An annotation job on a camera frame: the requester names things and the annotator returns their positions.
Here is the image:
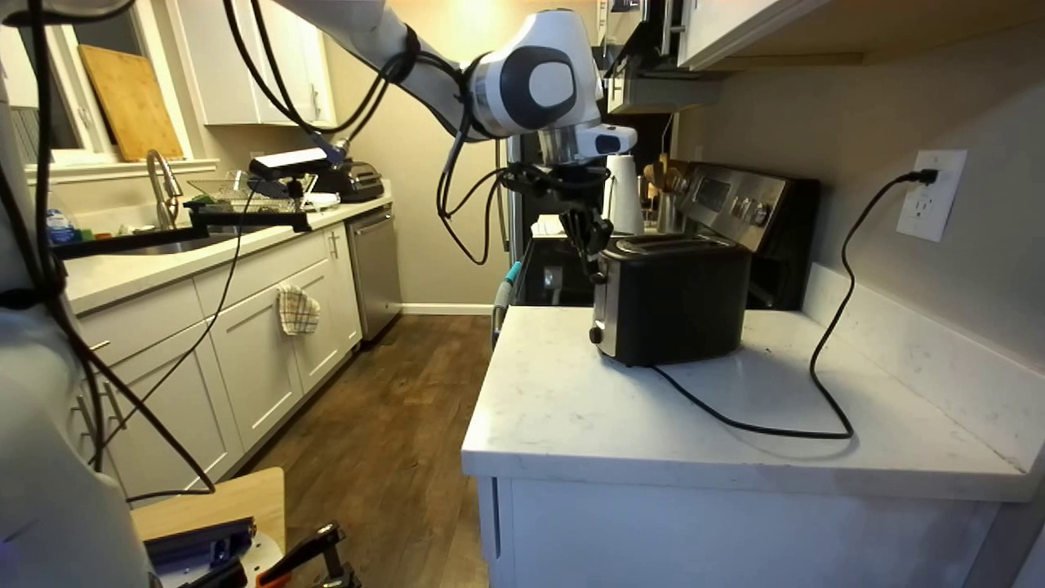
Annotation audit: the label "wall cabinet with tan underside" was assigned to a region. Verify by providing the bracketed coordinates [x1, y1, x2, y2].
[672, 0, 1045, 74]

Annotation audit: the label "black loose cable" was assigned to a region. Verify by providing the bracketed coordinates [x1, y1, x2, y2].
[0, 0, 248, 499]

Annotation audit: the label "stainless steel black stove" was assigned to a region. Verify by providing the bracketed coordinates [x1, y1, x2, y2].
[506, 161, 825, 313]

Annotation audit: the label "white bottle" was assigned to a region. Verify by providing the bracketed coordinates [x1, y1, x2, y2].
[602, 150, 646, 240]

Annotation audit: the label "white sink counter cabinets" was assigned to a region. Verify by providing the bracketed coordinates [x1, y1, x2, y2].
[62, 221, 369, 505]

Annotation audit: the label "stainless steel dishwasher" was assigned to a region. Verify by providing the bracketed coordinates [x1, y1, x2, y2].
[344, 205, 409, 347]

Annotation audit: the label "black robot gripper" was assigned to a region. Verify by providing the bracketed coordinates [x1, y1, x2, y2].
[520, 161, 618, 272]

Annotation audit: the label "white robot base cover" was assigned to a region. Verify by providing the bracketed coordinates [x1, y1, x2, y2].
[0, 302, 155, 588]

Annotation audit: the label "wooden cutting board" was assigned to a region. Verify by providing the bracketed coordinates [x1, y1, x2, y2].
[75, 44, 189, 168]

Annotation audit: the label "black and steel toaster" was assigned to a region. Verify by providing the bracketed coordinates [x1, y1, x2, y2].
[589, 233, 753, 370]

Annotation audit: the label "white wall outlet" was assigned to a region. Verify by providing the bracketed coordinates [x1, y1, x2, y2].
[890, 146, 971, 246]

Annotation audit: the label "black toaster power cord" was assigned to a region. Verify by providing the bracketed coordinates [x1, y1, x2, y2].
[651, 168, 942, 443]

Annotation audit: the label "chrome sink faucet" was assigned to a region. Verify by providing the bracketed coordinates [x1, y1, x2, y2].
[144, 146, 189, 233]

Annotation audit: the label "white wall cabinets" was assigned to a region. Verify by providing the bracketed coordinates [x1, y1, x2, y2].
[173, 0, 344, 133]

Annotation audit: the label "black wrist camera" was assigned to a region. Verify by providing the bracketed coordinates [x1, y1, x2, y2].
[498, 161, 552, 205]

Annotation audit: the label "black camera on stand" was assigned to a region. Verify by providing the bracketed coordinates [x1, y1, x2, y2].
[241, 143, 351, 205]

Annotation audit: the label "black mounting rod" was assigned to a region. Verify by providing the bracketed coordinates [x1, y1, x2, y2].
[52, 203, 312, 263]

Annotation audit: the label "black and red clamp tool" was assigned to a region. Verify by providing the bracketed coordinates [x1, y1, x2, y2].
[144, 517, 367, 588]

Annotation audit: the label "steel range hood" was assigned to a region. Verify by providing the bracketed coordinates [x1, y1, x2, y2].
[594, 0, 727, 117]

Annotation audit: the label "white base cabinet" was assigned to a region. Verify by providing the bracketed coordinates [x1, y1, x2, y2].
[470, 470, 1045, 588]

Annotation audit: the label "light wooden board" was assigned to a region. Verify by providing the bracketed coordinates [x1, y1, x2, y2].
[126, 466, 291, 588]

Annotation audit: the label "dark round pot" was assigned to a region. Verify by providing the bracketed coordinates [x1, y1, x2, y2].
[336, 161, 387, 205]

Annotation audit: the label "white hanging hand towel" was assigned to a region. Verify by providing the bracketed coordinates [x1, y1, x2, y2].
[270, 279, 326, 342]

